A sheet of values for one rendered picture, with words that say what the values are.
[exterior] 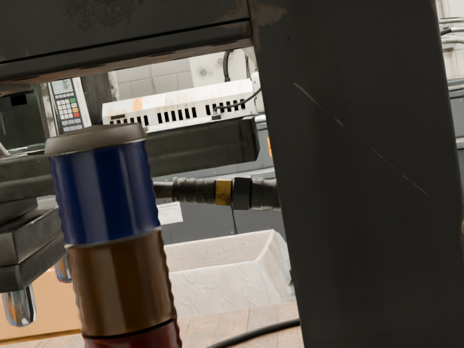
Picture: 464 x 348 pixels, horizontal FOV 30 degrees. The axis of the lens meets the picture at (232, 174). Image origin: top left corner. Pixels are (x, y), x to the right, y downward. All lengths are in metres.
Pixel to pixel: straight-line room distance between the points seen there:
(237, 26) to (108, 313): 0.24
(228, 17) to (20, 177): 0.17
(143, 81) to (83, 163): 6.85
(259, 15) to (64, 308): 2.46
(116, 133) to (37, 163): 0.25
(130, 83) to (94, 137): 6.88
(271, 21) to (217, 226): 4.64
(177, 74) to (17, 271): 6.53
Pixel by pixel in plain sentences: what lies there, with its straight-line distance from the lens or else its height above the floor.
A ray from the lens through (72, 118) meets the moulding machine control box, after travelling 5.14.
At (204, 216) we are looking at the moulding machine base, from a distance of 5.14.
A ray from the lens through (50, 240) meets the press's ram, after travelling 0.61.
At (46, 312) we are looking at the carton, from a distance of 2.94.
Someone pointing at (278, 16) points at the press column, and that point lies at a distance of 0.51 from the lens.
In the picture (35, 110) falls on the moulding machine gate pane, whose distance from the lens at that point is 5.32.
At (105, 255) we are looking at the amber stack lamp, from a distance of 0.32.
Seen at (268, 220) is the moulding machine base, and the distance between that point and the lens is 5.10.
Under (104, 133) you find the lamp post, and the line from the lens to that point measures 0.32.
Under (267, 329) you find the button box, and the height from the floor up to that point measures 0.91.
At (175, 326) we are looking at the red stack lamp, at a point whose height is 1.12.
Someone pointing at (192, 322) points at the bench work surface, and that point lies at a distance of 1.20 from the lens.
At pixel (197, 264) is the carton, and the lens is 3.40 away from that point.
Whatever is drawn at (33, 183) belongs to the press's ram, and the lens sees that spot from 0.56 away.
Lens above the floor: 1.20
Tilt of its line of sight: 6 degrees down
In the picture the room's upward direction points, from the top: 10 degrees counter-clockwise
